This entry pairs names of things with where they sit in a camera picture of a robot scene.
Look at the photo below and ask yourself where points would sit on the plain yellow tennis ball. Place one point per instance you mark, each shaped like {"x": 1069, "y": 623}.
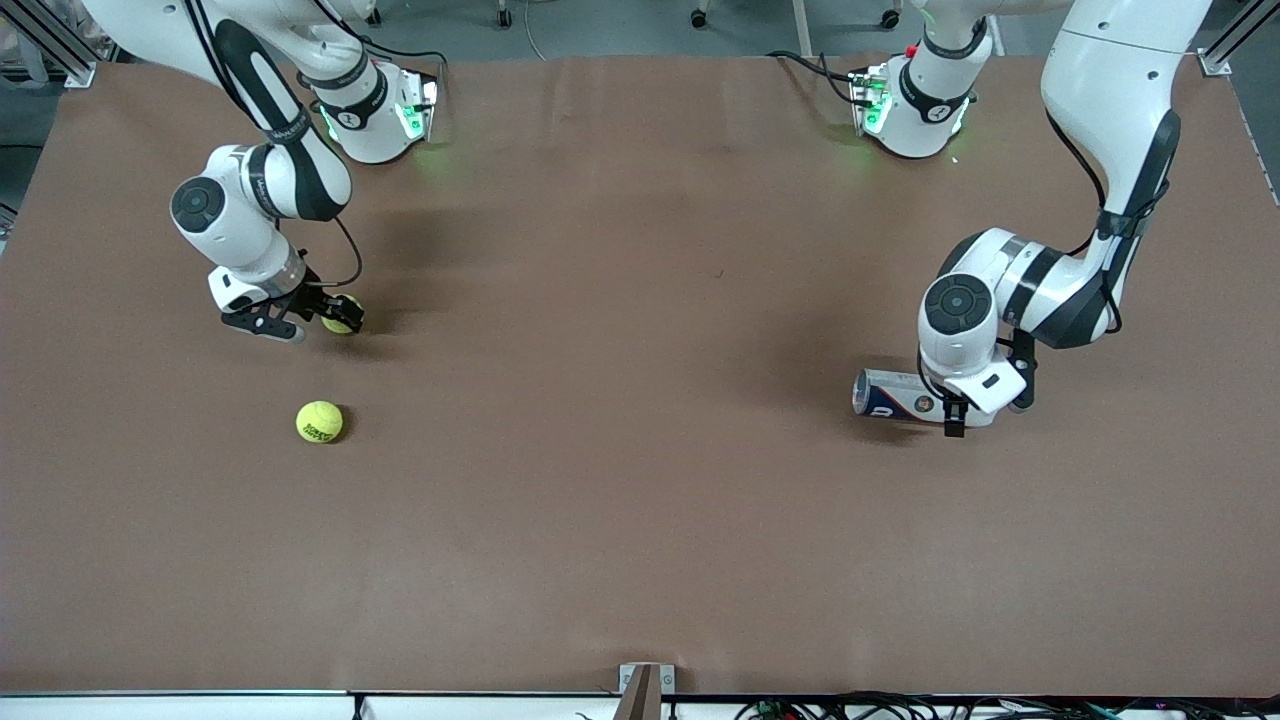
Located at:
{"x": 338, "y": 324}

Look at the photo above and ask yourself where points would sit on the brown table cover sheet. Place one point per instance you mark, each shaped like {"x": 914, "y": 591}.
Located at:
{"x": 640, "y": 250}

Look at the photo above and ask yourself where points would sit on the metal mounting bracket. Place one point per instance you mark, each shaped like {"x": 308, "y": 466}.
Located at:
{"x": 668, "y": 678}

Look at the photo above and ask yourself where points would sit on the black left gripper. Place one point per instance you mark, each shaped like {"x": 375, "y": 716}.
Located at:
{"x": 954, "y": 428}

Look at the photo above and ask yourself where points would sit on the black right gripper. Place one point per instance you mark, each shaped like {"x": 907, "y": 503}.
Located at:
{"x": 311, "y": 294}

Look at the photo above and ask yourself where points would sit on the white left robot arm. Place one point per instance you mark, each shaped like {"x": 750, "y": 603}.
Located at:
{"x": 1110, "y": 80}

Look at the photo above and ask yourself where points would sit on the aluminium frame post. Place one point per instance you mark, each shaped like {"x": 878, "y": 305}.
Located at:
{"x": 55, "y": 50}
{"x": 1235, "y": 40}

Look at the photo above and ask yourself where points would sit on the yellow tennis ball black print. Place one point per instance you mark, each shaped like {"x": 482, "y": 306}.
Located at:
{"x": 319, "y": 421}

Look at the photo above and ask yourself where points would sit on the clear plastic tennis ball can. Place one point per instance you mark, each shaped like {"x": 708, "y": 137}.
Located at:
{"x": 890, "y": 395}

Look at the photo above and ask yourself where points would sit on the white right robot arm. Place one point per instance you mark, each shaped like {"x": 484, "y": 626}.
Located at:
{"x": 290, "y": 180}

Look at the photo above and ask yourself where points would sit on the white furniture leg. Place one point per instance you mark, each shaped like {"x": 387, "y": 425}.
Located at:
{"x": 802, "y": 25}

